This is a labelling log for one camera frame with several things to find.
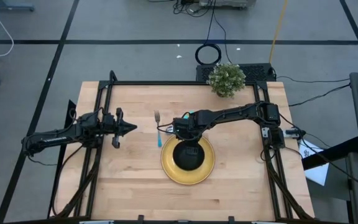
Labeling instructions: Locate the thin black floor cable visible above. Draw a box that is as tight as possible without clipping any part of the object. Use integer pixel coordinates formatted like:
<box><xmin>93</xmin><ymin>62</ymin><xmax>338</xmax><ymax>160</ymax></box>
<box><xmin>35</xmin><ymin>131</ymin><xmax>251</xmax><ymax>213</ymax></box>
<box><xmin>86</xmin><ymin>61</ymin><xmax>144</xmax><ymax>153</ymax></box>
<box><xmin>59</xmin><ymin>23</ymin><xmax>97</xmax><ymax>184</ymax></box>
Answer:
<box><xmin>287</xmin><ymin>83</ymin><xmax>351</xmax><ymax>108</ymax></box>
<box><xmin>275</xmin><ymin>74</ymin><xmax>351</xmax><ymax>84</ymax></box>

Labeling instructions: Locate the yellow cable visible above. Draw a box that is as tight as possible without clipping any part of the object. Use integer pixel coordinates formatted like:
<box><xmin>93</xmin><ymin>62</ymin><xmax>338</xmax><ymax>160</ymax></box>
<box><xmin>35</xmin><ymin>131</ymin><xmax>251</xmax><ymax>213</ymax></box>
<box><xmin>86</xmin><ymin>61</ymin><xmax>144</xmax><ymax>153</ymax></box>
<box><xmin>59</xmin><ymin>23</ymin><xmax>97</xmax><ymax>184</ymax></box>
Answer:
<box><xmin>268</xmin><ymin>0</ymin><xmax>289</xmax><ymax>64</ymax></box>

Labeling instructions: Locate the black aluminium table frame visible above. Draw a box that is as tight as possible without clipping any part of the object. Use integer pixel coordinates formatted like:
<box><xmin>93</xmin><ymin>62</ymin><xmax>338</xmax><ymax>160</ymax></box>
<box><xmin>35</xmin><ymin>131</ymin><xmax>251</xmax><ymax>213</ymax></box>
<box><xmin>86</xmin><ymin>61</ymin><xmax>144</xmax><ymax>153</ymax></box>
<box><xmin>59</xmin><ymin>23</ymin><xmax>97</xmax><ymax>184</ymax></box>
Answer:
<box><xmin>47</xmin><ymin>70</ymin><xmax>316</xmax><ymax>224</ymax></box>

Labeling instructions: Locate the white paper sheet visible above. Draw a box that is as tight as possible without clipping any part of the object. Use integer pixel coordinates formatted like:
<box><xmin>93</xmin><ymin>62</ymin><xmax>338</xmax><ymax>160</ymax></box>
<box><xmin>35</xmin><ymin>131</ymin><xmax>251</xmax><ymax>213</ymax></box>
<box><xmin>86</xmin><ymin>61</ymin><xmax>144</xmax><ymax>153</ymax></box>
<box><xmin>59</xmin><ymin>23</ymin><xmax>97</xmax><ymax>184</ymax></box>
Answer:
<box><xmin>298</xmin><ymin>139</ymin><xmax>331</xmax><ymax>187</ymax></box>

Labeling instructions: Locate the black perforated metal case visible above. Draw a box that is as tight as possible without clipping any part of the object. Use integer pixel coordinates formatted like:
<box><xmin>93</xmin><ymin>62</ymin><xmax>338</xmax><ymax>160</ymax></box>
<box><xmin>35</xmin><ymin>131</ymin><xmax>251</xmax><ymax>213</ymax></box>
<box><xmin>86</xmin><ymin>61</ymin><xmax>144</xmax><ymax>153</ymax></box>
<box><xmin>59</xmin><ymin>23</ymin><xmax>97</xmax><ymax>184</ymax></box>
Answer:
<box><xmin>196</xmin><ymin>63</ymin><xmax>276</xmax><ymax>83</ymax></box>

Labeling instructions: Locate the potted plant in black pot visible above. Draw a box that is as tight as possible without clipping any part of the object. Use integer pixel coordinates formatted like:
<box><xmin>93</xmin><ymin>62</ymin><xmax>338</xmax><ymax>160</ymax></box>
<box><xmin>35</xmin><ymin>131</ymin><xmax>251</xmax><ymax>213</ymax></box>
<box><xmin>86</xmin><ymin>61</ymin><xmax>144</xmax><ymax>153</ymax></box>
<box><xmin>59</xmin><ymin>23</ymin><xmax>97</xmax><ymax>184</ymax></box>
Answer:
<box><xmin>206</xmin><ymin>62</ymin><xmax>247</xmax><ymax>99</ymax></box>

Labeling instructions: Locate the black cable bundle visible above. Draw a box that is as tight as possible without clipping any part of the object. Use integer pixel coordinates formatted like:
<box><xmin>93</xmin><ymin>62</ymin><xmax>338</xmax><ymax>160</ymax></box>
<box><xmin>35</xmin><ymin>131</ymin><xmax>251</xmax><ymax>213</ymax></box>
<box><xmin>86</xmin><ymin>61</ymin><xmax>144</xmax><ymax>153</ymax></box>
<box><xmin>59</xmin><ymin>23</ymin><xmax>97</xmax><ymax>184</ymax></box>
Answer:
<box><xmin>260</xmin><ymin>148</ymin><xmax>316</xmax><ymax>222</ymax></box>
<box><xmin>50</xmin><ymin>144</ymin><xmax>103</xmax><ymax>218</ymax></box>

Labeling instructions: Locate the grey metal device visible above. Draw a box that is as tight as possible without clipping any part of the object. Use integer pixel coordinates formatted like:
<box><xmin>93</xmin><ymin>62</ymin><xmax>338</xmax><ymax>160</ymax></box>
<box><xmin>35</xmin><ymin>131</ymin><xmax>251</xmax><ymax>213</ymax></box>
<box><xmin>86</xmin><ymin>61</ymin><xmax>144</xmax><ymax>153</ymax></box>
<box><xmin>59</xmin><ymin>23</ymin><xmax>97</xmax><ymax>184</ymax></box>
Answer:
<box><xmin>197</xmin><ymin>0</ymin><xmax>257</xmax><ymax>9</ymax></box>

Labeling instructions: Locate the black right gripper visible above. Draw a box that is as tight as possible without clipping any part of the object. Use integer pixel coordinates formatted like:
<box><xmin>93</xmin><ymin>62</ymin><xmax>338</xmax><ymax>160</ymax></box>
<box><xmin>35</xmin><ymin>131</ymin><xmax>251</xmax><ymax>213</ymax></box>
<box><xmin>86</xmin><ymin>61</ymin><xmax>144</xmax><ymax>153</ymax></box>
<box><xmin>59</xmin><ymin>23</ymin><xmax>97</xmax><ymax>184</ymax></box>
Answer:
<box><xmin>172</xmin><ymin>110</ymin><xmax>206</xmax><ymax>156</ymax></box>

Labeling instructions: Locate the yellow ceramic plate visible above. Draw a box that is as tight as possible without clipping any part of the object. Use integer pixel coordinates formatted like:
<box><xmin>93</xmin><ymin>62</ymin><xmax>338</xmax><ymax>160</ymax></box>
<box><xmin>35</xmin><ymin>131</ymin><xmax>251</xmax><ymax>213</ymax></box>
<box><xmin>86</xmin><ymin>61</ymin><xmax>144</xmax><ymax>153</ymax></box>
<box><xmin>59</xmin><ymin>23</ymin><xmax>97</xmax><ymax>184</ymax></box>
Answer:
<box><xmin>160</xmin><ymin>134</ymin><xmax>216</xmax><ymax>186</ymax></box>

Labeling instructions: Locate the white cable adapter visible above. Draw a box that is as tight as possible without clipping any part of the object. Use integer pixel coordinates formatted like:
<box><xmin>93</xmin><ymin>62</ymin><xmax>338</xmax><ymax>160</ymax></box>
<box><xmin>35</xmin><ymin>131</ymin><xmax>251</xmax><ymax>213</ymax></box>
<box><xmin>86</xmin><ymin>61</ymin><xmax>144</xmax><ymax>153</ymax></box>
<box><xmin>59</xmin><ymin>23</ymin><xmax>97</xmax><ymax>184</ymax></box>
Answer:
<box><xmin>283</xmin><ymin>128</ymin><xmax>306</xmax><ymax>139</ymax></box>

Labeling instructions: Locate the black bowl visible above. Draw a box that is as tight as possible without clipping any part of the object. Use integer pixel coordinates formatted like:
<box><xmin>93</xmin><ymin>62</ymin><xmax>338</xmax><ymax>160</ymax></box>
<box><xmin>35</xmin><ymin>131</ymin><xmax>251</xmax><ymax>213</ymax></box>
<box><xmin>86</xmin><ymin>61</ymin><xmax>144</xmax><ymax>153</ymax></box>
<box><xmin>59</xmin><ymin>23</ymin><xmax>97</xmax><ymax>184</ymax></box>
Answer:
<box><xmin>172</xmin><ymin>139</ymin><xmax>206</xmax><ymax>172</ymax></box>

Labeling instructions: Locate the white cable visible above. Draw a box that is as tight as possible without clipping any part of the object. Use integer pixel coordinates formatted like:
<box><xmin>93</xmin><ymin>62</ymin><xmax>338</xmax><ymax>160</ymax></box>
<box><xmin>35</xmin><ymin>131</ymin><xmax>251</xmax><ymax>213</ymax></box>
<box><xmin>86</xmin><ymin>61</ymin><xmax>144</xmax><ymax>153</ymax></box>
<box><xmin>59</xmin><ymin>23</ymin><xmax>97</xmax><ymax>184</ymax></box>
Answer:
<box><xmin>0</xmin><ymin>0</ymin><xmax>14</xmax><ymax>59</ymax></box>

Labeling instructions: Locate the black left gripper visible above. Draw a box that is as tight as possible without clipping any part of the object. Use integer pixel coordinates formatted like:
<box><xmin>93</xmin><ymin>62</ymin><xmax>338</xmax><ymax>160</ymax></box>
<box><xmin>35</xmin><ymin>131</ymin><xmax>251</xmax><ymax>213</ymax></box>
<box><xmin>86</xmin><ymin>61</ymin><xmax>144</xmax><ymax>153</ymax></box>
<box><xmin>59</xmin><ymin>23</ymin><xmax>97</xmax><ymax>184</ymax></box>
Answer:
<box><xmin>103</xmin><ymin>107</ymin><xmax>139</xmax><ymax>150</ymax></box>

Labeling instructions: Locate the fork with teal handle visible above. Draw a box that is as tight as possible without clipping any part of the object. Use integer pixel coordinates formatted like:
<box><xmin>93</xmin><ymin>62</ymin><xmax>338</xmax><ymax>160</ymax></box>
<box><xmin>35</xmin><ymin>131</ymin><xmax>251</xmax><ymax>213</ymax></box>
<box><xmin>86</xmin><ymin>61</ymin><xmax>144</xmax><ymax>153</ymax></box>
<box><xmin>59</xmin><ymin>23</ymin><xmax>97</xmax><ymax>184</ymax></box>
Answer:
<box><xmin>154</xmin><ymin>110</ymin><xmax>163</xmax><ymax>148</ymax></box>

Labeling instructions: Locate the coiled black cable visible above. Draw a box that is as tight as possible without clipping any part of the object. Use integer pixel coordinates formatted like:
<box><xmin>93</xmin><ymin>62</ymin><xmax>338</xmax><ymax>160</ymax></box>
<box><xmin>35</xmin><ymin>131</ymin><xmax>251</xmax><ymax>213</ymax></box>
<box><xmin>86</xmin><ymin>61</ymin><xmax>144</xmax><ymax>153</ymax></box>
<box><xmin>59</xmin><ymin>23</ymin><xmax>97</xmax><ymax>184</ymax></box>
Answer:
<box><xmin>194</xmin><ymin>0</ymin><xmax>233</xmax><ymax>66</ymax></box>

